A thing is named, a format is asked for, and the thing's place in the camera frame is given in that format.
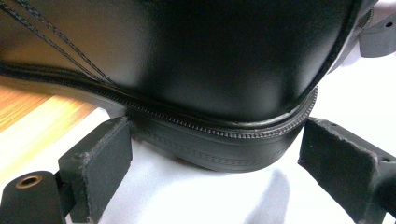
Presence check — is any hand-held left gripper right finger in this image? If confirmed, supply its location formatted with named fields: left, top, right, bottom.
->
left=297, top=117, right=396, bottom=224

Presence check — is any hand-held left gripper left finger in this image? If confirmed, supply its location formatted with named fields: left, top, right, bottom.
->
left=57, top=116, right=134, bottom=224

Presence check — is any wooden three-tier shoe rack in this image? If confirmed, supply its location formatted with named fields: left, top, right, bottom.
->
left=0, top=76, right=99, bottom=175

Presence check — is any black leather shoe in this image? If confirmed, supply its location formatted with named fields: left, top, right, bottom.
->
left=0, top=0, right=376, bottom=174

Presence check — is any white table mat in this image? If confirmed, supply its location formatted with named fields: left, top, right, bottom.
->
left=0, top=46, right=396, bottom=224

